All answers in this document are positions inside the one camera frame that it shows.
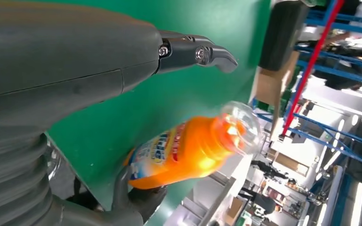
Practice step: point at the orange detergent bottle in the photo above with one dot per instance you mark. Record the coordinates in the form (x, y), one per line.
(193, 149)

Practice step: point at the black zip case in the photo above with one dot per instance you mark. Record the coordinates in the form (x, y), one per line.
(281, 34)

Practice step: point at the brown cardboard box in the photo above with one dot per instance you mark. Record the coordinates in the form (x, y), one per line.
(271, 84)

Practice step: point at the red pole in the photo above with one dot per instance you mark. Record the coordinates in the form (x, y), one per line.
(312, 62)

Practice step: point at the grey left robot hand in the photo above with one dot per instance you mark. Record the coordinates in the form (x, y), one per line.
(59, 46)

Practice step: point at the blue metal rack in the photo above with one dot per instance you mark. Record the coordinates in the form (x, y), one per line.
(349, 136)

